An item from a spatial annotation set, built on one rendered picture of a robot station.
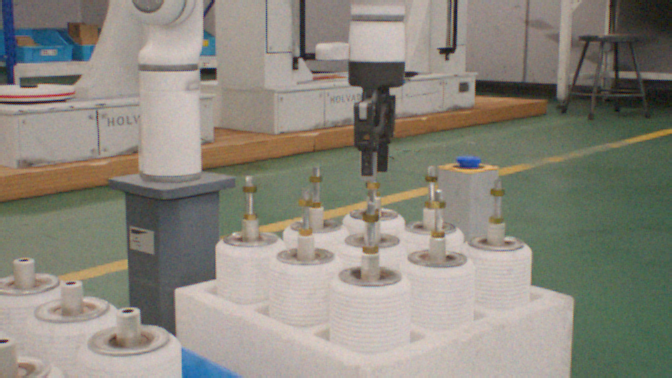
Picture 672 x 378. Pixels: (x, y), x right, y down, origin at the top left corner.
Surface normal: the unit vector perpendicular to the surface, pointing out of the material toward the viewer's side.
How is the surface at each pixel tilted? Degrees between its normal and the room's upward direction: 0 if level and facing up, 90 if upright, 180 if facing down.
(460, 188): 90
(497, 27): 90
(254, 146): 90
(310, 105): 90
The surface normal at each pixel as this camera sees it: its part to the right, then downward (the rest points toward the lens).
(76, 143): 0.75, 0.13
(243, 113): -0.66, 0.14
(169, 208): 0.04, 0.23
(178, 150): 0.39, 0.18
